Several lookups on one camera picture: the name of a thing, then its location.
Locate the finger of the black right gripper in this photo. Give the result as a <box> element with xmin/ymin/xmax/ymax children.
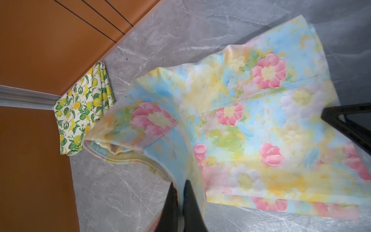
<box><xmin>321</xmin><ymin>103</ymin><xmax>371</xmax><ymax>155</ymax></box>

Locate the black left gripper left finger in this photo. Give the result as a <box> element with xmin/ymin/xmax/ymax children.
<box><xmin>155</xmin><ymin>183</ymin><xmax>180</xmax><ymax>232</ymax></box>

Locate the pastel floral skirt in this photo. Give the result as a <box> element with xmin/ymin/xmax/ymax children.
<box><xmin>83</xmin><ymin>16</ymin><xmax>371</xmax><ymax>219</ymax></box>

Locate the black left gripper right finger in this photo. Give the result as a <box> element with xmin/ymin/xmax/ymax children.
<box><xmin>183</xmin><ymin>180</ymin><xmax>207</xmax><ymax>232</ymax></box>

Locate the lemon print skirt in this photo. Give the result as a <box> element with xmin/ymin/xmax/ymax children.
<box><xmin>53</xmin><ymin>62</ymin><xmax>115</xmax><ymax>156</ymax></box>

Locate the aluminium corner post left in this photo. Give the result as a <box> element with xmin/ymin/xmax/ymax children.
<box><xmin>1</xmin><ymin>85</ymin><xmax>61</xmax><ymax>110</ymax></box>

